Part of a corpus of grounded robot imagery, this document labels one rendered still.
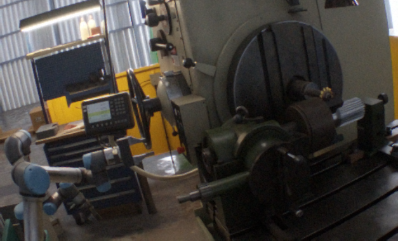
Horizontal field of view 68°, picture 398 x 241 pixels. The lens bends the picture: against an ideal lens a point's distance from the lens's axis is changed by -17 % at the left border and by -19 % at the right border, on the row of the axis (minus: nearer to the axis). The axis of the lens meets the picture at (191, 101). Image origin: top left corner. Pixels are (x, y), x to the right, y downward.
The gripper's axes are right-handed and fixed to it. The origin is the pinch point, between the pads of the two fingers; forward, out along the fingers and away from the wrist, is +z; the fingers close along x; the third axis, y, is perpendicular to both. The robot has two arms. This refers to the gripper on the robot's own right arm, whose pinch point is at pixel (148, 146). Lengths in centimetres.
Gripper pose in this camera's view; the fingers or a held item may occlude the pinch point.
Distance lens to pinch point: 161.1
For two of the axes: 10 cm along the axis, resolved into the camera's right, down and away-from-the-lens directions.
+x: 2.3, 9.7, 0.8
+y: -2.4, -0.3, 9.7
